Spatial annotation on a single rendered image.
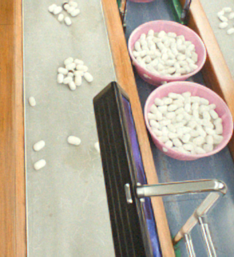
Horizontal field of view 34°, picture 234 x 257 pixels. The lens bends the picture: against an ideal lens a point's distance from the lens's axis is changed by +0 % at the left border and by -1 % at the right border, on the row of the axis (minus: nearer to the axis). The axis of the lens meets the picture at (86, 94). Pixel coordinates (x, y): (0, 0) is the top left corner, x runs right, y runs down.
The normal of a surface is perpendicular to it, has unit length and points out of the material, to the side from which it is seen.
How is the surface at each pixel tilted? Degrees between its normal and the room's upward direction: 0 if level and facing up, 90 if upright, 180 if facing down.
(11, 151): 0
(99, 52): 0
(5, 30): 0
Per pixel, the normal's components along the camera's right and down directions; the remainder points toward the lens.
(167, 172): 0.04, -0.58
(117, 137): -0.82, -0.26
